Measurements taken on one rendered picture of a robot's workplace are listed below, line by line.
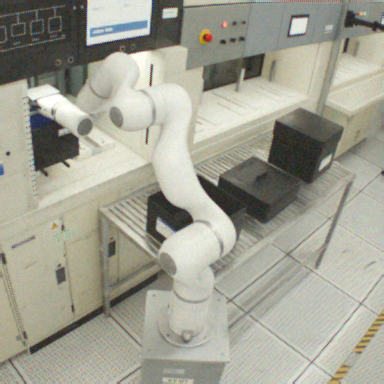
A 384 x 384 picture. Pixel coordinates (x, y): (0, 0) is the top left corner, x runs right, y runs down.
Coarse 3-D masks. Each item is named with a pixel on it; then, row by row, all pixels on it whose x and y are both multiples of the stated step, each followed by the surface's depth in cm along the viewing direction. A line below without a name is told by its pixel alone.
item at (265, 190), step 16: (256, 160) 206; (224, 176) 191; (240, 176) 192; (256, 176) 189; (272, 176) 195; (288, 176) 197; (240, 192) 186; (256, 192) 183; (272, 192) 185; (288, 192) 187; (256, 208) 183; (272, 208) 181
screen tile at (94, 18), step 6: (90, 0) 129; (96, 0) 131; (102, 0) 132; (108, 0) 134; (114, 0) 136; (114, 6) 137; (96, 12) 133; (102, 12) 135; (108, 12) 137; (114, 12) 138; (90, 18) 133; (96, 18) 135; (102, 18) 136; (108, 18) 138; (114, 18) 140; (90, 24) 134
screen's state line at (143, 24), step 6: (120, 24) 143; (126, 24) 145; (132, 24) 147; (138, 24) 149; (144, 24) 151; (90, 30) 135; (96, 30) 137; (102, 30) 139; (108, 30) 141; (114, 30) 143; (120, 30) 144; (126, 30) 146; (132, 30) 148; (90, 36) 137
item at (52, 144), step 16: (32, 96) 150; (32, 112) 156; (48, 128) 153; (64, 128) 159; (32, 144) 151; (48, 144) 157; (64, 144) 163; (80, 144) 169; (48, 160) 161; (64, 160) 167
